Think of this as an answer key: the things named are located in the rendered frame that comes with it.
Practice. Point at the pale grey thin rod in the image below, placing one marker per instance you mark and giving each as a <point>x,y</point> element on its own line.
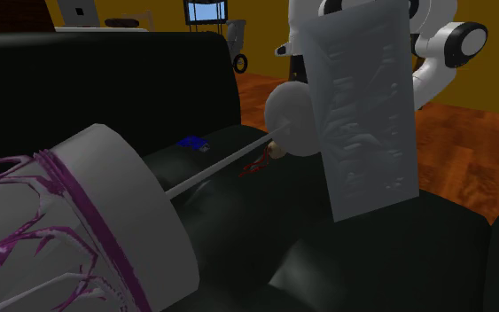
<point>214,167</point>

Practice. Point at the white table with grey laptop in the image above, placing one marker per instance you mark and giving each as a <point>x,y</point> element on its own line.
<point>78,13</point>

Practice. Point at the small blue object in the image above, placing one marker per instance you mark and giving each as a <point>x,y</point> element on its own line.
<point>192,142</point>

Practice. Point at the grey embossed rectangular panel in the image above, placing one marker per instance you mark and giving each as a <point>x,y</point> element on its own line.
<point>361,112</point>

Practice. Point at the pale grey sphere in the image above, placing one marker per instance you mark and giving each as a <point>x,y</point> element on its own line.
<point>290,101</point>

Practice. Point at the black sofa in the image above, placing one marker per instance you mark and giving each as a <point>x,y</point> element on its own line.
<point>102,86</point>

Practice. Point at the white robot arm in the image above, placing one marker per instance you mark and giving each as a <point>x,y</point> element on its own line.
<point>431,82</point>

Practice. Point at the white cylinder with purple pattern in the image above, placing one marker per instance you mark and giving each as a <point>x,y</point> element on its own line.
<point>115,207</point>

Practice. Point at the black cart with blue screen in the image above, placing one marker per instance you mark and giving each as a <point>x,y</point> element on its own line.
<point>205,12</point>

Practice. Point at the grey wheeled appliance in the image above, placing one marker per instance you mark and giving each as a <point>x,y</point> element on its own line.
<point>237,39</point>

